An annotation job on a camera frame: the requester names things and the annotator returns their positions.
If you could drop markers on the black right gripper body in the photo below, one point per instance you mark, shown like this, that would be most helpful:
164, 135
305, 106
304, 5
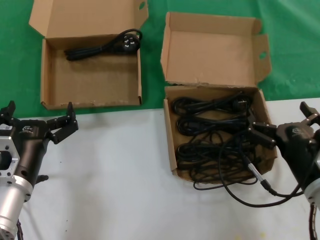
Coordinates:
297, 147

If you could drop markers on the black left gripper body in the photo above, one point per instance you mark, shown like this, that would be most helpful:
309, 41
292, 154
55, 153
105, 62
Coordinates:
32, 145

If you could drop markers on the open cardboard box torn edge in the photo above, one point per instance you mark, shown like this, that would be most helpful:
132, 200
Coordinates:
212, 50

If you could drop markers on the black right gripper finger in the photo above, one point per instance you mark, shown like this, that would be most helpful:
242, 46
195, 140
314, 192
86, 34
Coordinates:
262, 133
310, 115

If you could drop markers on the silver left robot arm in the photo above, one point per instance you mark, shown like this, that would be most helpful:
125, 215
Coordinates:
10, 202

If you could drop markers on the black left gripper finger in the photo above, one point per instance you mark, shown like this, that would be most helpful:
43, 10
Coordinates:
65, 125
8, 115

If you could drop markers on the green table cloth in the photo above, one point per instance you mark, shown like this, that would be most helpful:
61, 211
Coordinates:
15, 62

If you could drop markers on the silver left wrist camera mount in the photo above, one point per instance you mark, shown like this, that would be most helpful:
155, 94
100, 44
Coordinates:
7, 157

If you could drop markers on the open cardboard box clean flaps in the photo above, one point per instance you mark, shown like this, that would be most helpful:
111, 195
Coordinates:
95, 80

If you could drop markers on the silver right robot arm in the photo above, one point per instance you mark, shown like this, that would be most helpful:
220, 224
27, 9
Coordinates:
313, 192

